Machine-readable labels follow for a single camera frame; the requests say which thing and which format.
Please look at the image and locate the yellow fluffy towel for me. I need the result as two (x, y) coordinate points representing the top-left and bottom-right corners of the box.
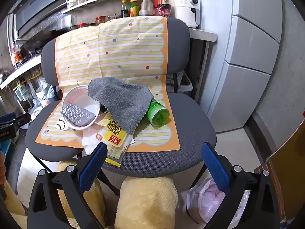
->
(114, 177), (179, 229)

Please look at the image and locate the small white brown wrapper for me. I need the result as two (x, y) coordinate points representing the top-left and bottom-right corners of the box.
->
(54, 119), (69, 130)

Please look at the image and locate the white printed plate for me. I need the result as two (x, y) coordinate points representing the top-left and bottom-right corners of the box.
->
(30, 106), (44, 121)

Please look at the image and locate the white printed bucket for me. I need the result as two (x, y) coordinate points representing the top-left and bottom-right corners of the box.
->
(35, 87), (51, 108)

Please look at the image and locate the brown wooden door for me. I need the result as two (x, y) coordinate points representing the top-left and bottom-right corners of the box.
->
(254, 114), (305, 222)

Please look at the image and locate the white refrigerator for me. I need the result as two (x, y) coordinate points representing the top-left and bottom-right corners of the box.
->
(206, 0), (283, 133)

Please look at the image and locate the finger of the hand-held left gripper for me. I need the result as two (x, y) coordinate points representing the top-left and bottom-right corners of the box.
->
(10, 113), (31, 130)
(0, 114), (15, 124)

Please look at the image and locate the yellow green bottle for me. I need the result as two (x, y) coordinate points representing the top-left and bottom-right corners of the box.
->
(129, 0), (140, 18)

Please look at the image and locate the white air fryer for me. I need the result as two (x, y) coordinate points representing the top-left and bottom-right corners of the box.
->
(169, 0), (201, 28)

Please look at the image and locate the green plastic bottle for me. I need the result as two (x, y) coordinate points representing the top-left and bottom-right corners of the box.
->
(146, 98), (170, 127)

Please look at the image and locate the yellow paper strip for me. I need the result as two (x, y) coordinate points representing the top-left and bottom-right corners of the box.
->
(105, 157), (121, 167)

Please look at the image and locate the grey office chair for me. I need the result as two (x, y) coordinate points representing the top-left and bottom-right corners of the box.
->
(25, 17), (217, 197)

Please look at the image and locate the silver foil packet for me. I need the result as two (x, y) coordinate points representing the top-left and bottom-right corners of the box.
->
(61, 102), (96, 127)

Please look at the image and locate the white kitchen counter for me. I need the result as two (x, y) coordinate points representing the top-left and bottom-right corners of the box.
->
(0, 27), (218, 90)

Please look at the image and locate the white plastic crate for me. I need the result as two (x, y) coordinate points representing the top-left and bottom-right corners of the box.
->
(167, 70), (193, 93)

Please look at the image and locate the yellow striped dotted mat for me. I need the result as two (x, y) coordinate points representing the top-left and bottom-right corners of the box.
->
(35, 16), (181, 151)

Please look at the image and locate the grey fleece cloth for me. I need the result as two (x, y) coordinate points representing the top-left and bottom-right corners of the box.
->
(87, 77), (154, 135)

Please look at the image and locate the steel range hood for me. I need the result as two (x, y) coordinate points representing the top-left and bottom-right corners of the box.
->
(14, 0), (72, 39)

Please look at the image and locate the white plastic bowl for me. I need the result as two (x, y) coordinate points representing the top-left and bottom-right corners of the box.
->
(61, 85), (100, 130)

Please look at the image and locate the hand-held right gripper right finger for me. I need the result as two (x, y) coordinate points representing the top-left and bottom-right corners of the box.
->
(201, 142), (284, 229)

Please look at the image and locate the pink-lined trash bin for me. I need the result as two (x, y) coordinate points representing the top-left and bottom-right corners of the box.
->
(186, 178), (250, 225)

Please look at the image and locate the yellow snack packet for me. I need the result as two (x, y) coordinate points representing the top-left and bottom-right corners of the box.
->
(95, 113), (135, 159)

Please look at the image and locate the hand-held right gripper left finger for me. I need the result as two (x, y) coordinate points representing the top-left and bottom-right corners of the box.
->
(27, 143), (108, 229)

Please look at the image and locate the dark soy sauce bottle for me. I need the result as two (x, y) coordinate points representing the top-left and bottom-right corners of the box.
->
(121, 0), (130, 19)

